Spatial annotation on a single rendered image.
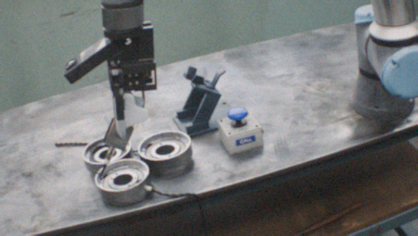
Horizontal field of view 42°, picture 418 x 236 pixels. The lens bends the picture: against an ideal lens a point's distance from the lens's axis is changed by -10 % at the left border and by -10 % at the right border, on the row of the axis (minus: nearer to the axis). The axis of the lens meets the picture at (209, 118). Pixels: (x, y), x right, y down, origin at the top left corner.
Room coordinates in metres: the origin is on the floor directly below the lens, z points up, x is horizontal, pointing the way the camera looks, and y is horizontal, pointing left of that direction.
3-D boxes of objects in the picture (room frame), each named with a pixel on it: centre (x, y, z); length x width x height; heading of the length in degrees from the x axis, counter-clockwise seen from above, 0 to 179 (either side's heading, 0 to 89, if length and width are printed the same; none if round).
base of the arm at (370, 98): (1.08, -0.39, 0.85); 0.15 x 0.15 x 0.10
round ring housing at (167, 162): (1.01, 0.09, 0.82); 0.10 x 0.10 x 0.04
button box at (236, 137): (1.03, -0.06, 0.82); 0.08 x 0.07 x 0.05; 101
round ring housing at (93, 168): (1.03, 0.21, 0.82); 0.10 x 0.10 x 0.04
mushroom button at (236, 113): (1.03, -0.06, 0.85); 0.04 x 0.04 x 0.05
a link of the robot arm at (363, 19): (1.08, -0.39, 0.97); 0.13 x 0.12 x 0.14; 177
